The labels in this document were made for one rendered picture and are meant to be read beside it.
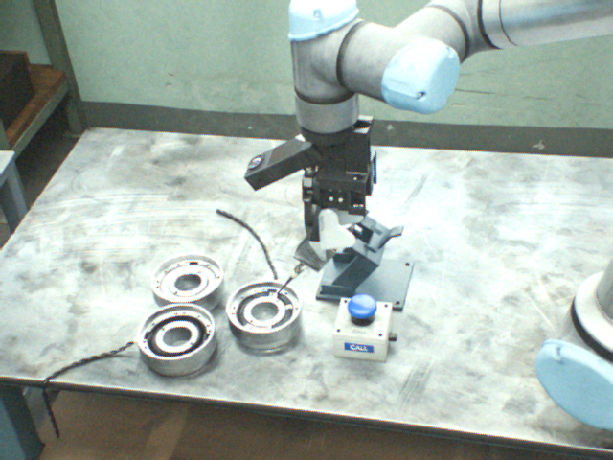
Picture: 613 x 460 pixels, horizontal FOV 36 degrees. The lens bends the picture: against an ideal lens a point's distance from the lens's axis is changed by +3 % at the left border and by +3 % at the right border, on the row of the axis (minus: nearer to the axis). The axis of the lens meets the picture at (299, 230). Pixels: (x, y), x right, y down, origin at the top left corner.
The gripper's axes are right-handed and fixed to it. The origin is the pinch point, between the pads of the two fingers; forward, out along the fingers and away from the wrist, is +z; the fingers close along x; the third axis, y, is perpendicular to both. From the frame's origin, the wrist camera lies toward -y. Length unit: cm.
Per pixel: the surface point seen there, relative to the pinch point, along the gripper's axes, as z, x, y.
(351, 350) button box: 11.3, -7.6, 5.5
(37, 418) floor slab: 93, 32, -83
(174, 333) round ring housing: 11.4, -9.0, -19.4
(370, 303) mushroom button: 5.7, -4.0, 7.4
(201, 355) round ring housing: 10.1, -13.3, -13.7
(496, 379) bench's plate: 13.2, -7.2, 24.3
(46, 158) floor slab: 93, 132, -131
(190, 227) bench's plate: 13.0, 15.4, -26.3
